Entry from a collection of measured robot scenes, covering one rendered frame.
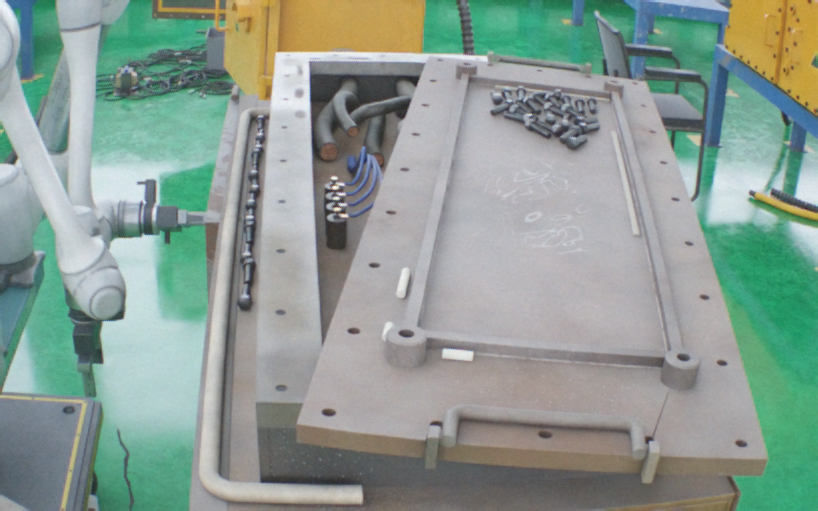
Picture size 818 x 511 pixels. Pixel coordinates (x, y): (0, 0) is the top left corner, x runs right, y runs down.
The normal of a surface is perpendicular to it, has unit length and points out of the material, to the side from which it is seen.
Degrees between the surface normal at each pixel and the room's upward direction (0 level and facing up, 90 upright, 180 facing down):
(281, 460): 90
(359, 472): 90
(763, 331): 0
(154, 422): 0
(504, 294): 0
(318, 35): 90
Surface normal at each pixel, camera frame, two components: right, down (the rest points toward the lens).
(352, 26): 0.14, 0.43
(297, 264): 0.06, -0.90
